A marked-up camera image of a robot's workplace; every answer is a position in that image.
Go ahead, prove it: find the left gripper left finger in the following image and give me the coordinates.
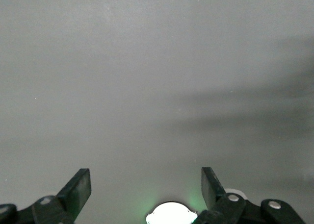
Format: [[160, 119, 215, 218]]
[[31, 168, 92, 224]]

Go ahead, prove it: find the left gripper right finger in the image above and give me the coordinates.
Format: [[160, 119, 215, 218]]
[[193, 167, 246, 224]]

